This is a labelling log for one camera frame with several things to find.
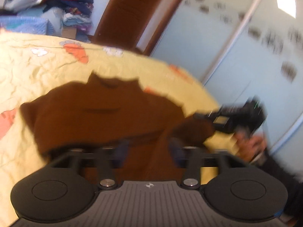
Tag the person's right hand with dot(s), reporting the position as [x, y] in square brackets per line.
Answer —
[251, 146]

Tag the frosted glass sliding wardrobe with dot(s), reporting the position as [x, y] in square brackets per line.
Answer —
[236, 52]

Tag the brown cardboard box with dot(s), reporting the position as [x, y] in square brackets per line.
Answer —
[69, 32]

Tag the brown wooden door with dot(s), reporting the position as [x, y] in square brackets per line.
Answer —
[132, 11]

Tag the pile of mixed clothes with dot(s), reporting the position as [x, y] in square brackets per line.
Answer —
[61, 2]

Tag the brown knitted sweater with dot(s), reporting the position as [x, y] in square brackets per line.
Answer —
[106, 123]

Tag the blue quilted blanket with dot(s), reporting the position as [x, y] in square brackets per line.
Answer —
[30, 24]

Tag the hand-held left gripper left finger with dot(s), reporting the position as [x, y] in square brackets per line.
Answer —
[120, 151]

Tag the person's right forearm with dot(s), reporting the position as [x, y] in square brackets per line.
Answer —
[281, 177]

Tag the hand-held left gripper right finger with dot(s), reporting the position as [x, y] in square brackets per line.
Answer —
[176, 150]

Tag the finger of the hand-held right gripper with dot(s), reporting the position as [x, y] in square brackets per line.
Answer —
[204, 116]

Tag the yellow printed bed quilt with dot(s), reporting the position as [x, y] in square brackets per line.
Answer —
[47, 71]

